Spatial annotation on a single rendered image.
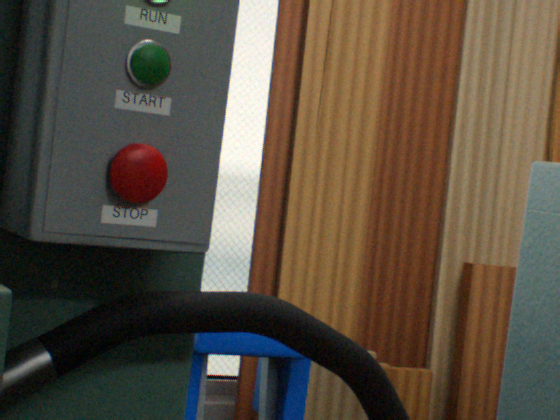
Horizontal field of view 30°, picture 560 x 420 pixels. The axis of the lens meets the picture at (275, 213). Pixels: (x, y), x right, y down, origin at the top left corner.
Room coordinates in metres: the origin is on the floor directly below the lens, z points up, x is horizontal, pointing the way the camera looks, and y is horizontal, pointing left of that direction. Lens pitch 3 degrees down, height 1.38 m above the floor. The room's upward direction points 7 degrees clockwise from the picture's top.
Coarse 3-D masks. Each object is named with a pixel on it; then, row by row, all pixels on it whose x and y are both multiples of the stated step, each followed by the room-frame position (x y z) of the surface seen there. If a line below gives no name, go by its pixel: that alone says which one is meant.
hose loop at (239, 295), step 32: (96, 320) 0.53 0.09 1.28; (128, 320) 0.54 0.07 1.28; (160, 320) 0.55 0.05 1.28; (192, 320) 0.56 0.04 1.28; (224, 320) 0.57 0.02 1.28; (256, 320) 0.58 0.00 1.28; (288, 320) 0.60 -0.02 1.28; (320, 320) 0.62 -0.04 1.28; (32, 352) 0.52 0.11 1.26; (64, 352) 0.52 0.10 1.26; (96, 352) 0.53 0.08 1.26; (320, 352) 0.61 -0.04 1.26; (352, 352) 0.62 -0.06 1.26; (32, 384) 0.51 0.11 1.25; (352, 384) 0.63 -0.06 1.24; (384, 384) 0.64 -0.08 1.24; (384, 416) 0.64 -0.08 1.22
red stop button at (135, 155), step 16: (144, 144) 0.52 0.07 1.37; (128, 160) 0.51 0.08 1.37; (144, 160) 0.51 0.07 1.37; (160, 160) 0.52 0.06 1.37; (112, 176) 0.51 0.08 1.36; (128, 176) 0.51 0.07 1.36; (144, 176) 0.51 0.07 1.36; (160, 176) 0.52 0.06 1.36; (128, 192) 0.51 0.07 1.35; (144, 192) 0.51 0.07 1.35; (160, 192) 0.52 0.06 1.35
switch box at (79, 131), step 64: (64, 0) 0.50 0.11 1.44; (128, 0) 0.52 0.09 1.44; (192, 0) 0.53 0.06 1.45; (64, 64) 0.50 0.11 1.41; (192, 64) 0.53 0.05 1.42; (64, 128) 0.50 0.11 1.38; (128, 128) 0.52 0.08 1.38; (192, 128) 0.54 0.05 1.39; (64, 192) 0.50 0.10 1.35; (192, 192) 0.54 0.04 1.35
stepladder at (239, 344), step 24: (216, 336) 1.31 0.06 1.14; (240, 336) 1.32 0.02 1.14; (264, 336) 1.33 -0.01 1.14; (264, 360) 1.40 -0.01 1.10; (288, 360) 1.38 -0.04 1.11; (192, 384) 1.32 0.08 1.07; (264, 384) 1.40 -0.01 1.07; (288, 384) 1.37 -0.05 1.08; (192, 408) 1.32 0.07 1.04; (264, 408) 1.39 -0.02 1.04; (288, 408) 1.37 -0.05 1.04
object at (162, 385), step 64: (0, 0) 0.54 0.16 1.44; (0, 64) 0.55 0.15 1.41; (0, 128) 0.55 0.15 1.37; (0, 192) 0.55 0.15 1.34; (0, 256) 0.55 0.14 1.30; (64, 256) 0.57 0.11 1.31; (128, 256) 0.59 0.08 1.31; (192, 256) 0.61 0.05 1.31; (64, 320) 0.57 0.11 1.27; (64, 384) 0.57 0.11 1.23; (128, 384) 0.59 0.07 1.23
